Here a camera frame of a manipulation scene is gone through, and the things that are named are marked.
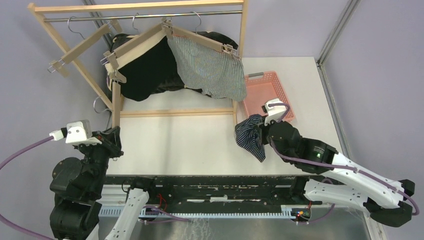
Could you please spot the wooden clothes rack frame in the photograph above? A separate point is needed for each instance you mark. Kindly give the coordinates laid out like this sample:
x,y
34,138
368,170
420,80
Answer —
x,y
40,11

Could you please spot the grey striped underwear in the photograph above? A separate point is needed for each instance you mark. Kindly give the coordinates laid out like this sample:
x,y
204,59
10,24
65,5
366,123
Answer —
x,y
215,73

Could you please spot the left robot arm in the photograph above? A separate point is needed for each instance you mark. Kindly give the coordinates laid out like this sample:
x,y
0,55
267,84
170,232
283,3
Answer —
x,y
77,184

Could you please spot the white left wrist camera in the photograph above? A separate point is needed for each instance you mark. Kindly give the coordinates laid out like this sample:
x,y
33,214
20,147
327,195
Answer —
x,y
76,133

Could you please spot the navy striped underwear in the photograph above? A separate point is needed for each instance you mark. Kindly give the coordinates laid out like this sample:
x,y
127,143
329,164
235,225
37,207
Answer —
x,y
247,137

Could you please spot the white slotted cable duct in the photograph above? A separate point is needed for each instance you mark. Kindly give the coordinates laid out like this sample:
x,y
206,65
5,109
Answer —
x,y
285,213

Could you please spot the black blanket with cream flowers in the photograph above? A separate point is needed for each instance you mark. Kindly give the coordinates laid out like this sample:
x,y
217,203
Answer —
x,y
174,82

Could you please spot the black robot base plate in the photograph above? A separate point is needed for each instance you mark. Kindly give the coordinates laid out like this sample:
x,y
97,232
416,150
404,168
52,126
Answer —
x,y
223,194

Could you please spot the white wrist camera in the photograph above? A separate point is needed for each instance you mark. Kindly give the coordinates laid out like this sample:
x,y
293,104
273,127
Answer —
x,y
76,133
275,111

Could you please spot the pink perforated plastic basket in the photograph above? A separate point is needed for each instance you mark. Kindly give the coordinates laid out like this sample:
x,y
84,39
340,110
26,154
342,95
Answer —
x,y
262,87

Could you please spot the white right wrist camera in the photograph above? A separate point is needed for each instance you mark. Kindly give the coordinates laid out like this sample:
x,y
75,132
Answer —
x,y
275,111

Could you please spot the empty wooden clip hanger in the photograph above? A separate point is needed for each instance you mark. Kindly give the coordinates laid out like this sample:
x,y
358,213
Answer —
x,y
71,54

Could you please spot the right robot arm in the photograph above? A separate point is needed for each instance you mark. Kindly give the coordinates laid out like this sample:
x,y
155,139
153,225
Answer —
x,y
386,201

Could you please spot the grey metal corner rail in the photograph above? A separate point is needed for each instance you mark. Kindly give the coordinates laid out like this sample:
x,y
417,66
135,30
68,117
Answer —
x,y
327,70

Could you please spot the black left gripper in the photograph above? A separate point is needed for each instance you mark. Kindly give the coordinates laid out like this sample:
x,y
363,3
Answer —
x,y
110,139

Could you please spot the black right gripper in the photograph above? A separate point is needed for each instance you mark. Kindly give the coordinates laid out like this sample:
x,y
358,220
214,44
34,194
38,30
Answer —
x,y
263,128

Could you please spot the metal clothes rail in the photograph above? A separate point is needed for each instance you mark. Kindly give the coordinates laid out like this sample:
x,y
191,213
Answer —
x,y
140,16

